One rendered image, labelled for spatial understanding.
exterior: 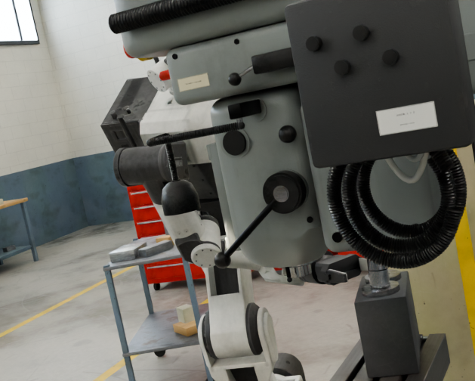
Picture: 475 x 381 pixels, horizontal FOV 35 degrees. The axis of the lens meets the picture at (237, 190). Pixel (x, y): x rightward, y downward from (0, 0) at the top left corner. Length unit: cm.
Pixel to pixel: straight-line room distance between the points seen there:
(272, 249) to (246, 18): 40
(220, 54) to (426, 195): 41
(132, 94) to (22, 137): 1018
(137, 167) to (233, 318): 53
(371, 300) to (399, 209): 59
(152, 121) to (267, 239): 66
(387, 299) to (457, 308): 146
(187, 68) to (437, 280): 207
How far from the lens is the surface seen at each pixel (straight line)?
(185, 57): 130
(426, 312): 323
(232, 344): 205
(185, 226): 186
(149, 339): 465
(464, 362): 328
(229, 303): 205
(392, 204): 120
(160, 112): 189
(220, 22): 126
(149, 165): 175
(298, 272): 139
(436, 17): 90
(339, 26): 93
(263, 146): 127
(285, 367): 249
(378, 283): 178
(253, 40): 124
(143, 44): 133
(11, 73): 1229
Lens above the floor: 162
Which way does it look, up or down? 7 degrees down
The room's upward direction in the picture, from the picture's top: 11 degrees counter-clockwise
